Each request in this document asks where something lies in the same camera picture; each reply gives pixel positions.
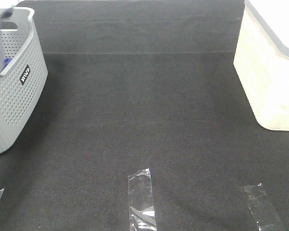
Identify blue towel in basket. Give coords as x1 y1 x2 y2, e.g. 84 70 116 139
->
3 57 12 69

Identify cream plastic storage basket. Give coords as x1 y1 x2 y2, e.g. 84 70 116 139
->
233 0 289 131

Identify clear tape strip center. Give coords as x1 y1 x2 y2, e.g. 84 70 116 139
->
128 168 157 231

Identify clear tape strip right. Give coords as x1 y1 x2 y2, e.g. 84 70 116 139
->
240 183 285 231

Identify grey perforated laundry basket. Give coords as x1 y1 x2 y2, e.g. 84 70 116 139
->
0 7 48 154

